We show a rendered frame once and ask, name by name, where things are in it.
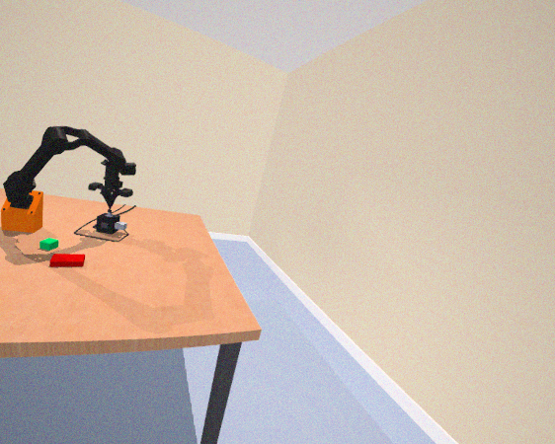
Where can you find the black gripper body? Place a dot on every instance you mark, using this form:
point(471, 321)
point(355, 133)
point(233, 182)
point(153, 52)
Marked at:
point(111, 184)

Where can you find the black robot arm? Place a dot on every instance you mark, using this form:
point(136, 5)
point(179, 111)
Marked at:
point(54, 141)

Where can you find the small green block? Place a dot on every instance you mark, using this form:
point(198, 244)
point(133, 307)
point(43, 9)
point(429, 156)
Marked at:
point(49, 244)

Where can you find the red rectangular block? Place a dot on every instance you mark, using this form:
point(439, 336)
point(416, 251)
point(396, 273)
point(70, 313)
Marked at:
point(67, 260)

